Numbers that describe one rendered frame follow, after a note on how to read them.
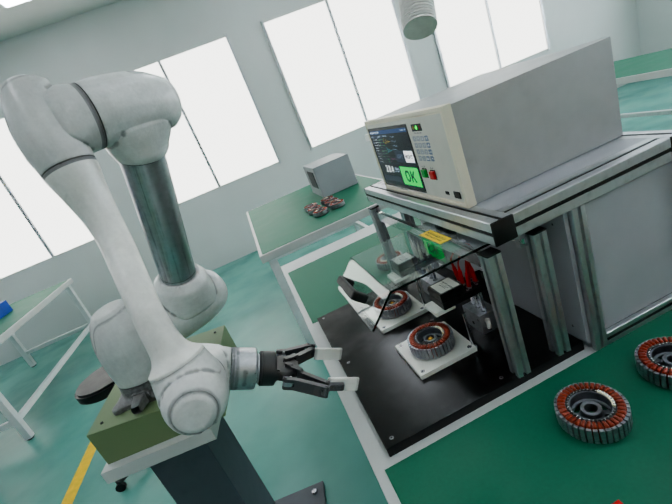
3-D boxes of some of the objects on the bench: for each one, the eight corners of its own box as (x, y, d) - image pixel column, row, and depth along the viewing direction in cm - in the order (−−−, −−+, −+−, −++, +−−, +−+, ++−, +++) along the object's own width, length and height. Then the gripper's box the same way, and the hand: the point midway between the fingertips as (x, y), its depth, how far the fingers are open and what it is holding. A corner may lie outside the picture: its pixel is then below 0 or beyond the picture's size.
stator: (423, 368, 92) (419, 355, 91) (403, 345, 103) (399, 334, 102) (464, 346, 94) (460, 333, 93) (441, 326, 104) (437, 315, 103)
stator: (585, 456, 64) (581, 439, 63) (543, 409, 75) (540, 393, 74) (650, 430, 64) (648, 413, 63) (599, 387, 75) (596, 371, 73)
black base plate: (390, 457, 78) (386, 449, 77) (319, 323, 138) (316, 318, 137) (584, 349, 84) (583, 340, 84) (436, 266, 144) (434, 260, 144)
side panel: (597, 351, 83) (571, 210, 72) (585, 344, 85) (558, 208, 75) (700, 293, 87) (690, 151, 76) (686, 288, 89) (674, 151, 79)
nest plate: (422, 380, 91) (420, 376, 90) (395, 349, 105) (394, 345, 104) (477, 350, 93) (476, 346, 92) (444, 324, 107) (443, 320, 106)
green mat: (312, 324, 139) (312, 323, 139) (287, 273, 196) (287, 272, 196) (535, 215, 152) (535, 214, 152) (451, 197, 209) (451, 197, 209)
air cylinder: (484, 335, 97) (478, 316, 95) (466, 322, 104) (461, 305, 102) (501, 326, 98) (496, 307, 96) (483, 314, 105) (478, 296, 103)
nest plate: (383, 334, 113) (381, 330, 113) (365, 314, 127) (364, 310, 127) (428, 311, 116) (427, 307, 115) (406, 293, 130) (405, 290, 129)
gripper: (252, 356, 100) (333, 356, 106) (259, 419, 77) (363, 414, 83) (255, 328, 99) (337, 330, 105) (263, 384, 75) (369, 382, 82)
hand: (344, 367), depth 94 cm, fingers open, 13 cm apart
